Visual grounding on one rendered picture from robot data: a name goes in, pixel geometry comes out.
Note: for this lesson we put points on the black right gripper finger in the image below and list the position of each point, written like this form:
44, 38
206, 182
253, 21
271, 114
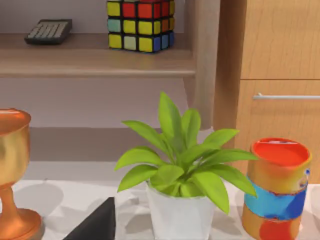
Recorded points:
100, 222

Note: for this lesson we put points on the green plant in white pot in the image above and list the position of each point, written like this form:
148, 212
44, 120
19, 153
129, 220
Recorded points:
180, 175

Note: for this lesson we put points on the golden trophy cup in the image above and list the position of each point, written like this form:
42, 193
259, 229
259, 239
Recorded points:
12, 170

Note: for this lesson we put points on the wooden open shelf unit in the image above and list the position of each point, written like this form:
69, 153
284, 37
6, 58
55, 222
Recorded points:
100, 62

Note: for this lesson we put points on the orange and blue can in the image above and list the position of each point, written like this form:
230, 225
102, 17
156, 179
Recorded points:
276, 190

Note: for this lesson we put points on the black calculator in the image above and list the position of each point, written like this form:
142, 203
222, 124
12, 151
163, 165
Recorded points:
48, 32

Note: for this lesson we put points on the colourful puzzle cube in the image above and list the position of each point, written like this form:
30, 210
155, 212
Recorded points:
140, 25

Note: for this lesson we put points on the wooden drawer front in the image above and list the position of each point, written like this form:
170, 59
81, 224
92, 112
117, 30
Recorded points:
280, 120

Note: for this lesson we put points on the wooden cupboard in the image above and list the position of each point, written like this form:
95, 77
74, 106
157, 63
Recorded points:
275, 50

